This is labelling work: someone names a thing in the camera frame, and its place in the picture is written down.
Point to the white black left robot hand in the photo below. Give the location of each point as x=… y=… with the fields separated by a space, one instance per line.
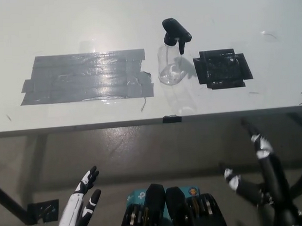
x=72 y=211

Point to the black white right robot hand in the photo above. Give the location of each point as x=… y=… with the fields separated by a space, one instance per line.
x=274 y=180

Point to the black trigger sprayer lid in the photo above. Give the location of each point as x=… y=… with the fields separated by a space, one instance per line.
x=174 y=25

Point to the black robot body block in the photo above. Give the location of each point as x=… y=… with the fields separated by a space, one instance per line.
x=154 y=200
x=177 y=207

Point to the clear plastic bottle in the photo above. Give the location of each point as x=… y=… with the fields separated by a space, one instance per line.
x=169 y=67

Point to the black floor tape patch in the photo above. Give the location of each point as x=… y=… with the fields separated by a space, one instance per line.
x=45 y=210

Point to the teal cardboard box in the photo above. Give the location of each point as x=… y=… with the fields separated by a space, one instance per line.
x=134 y=196

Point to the small black tape strip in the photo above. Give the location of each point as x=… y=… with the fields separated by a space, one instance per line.
x=172 y=119

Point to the grey duct tape patch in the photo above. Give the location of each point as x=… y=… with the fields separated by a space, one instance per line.
x=84 y=78

